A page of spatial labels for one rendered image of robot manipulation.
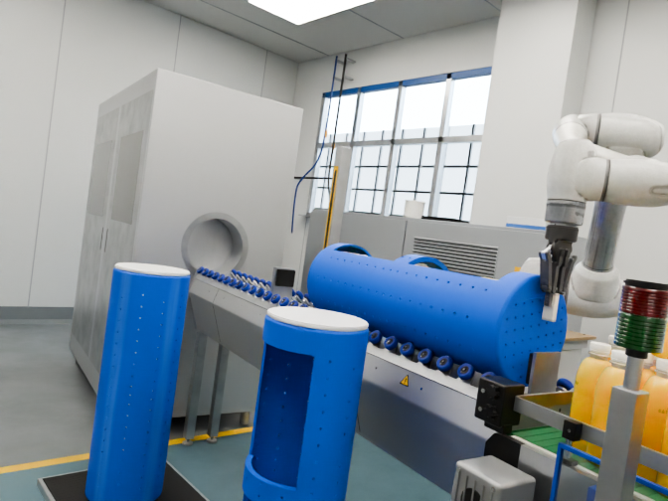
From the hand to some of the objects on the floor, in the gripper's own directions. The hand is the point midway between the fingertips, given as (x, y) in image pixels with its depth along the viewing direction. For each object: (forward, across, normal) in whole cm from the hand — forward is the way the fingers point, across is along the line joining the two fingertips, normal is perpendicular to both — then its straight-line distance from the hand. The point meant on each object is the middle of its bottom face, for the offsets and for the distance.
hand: (550, 306), depth 134 cm
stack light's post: (+116, -38, -40) cm, 128 cm away
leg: (+116, -9, +202) cm, 233 cm away
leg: (+115, +5, +202) cm, 232 cm away
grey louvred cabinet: (+115, +156, +211) cm, 286 cm away
